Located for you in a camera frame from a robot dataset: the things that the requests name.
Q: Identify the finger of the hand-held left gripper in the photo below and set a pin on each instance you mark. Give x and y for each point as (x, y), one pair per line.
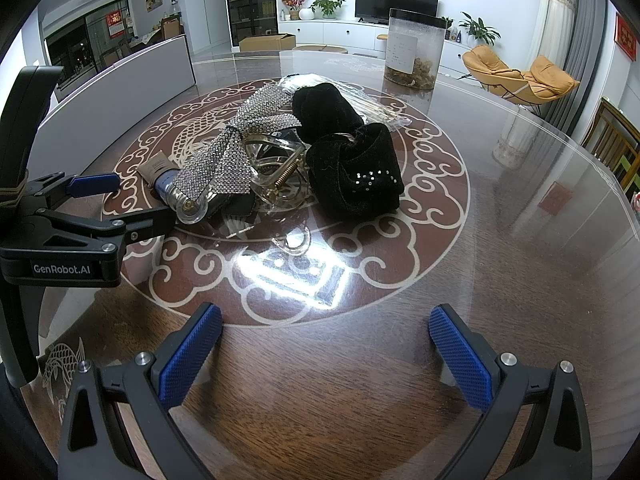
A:
(145, 225)
(92, 183)

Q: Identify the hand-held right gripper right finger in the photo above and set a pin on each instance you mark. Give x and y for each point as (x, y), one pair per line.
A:
(460, 355)

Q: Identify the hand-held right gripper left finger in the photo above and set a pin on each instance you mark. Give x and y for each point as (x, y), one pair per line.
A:
(192, 355)

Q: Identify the beige and blue cream tube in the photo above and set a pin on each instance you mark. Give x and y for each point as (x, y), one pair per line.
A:
(162, 180)

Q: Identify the grey sofa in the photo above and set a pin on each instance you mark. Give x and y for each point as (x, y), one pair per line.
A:
(150, 65)

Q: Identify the red window poster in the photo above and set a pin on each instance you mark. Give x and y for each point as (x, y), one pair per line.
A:
(116, 23)

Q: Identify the small clear hair clip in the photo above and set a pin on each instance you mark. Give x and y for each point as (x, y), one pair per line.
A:
(295, 247)

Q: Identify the clear hair claw clip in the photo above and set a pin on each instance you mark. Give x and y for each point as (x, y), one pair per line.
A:
(287, 170)

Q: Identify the black velvet bow clip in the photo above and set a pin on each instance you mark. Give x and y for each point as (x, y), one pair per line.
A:
(355, 180)

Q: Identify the black velvet scrunchie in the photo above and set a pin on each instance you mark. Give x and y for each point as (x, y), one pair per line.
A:
(325, 110)

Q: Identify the large cardboard box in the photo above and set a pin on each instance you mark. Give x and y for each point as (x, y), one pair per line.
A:
(267, 42)

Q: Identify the glass door cabinet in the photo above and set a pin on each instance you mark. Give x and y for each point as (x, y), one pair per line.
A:
(250, 5)

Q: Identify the round wooden low table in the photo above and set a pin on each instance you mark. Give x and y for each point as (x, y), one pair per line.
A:
(320, 49)

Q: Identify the wooden dining chair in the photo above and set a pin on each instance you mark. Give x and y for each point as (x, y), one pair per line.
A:
(612, 140)

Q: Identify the vase of red flowers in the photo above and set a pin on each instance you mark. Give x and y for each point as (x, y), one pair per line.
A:
(294, 5)

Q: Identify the white television cabinet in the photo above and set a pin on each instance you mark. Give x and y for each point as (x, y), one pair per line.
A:
(340, 30)

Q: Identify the orange lounge chair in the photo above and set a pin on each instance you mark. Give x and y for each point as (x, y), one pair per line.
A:
(500, 72)

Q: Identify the green potted plant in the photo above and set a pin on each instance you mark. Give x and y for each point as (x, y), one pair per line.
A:
(327, 4)

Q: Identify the clear plastic jar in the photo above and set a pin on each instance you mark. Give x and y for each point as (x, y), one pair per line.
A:
(412, 50)

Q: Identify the leafy potted plant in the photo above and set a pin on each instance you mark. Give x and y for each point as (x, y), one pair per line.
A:
(477, 27)

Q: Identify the pale window curtain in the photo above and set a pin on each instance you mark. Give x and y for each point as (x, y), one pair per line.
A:
(560, 35)

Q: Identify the black television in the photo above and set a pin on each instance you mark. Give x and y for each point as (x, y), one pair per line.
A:
(397, 0)

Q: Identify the red wall hanging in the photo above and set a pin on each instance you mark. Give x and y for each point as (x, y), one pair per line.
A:
(625, 37)

